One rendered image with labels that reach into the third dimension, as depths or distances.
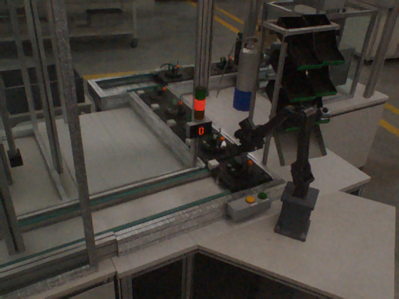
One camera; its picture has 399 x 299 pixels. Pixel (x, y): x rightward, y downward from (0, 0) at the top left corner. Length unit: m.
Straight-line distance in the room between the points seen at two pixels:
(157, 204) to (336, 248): 0.83
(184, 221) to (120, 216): 0.30
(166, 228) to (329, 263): 0.71
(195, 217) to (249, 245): 0.27
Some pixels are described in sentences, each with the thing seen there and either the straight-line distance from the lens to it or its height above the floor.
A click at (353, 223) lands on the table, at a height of 0.86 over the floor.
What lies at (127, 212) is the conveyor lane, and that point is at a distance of 1.82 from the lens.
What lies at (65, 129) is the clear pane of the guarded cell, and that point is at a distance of 1.26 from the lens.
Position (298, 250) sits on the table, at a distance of 1.80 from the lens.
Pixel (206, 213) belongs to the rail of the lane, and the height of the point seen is 0.93.
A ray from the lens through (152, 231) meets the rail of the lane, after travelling 1.69.
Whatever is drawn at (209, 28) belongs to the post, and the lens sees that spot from 2.87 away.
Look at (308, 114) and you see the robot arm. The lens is 1.58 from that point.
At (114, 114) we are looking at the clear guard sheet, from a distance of 1.69.
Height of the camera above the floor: 2.11
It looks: 32 degrees down
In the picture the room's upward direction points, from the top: 4 degrees clockwise
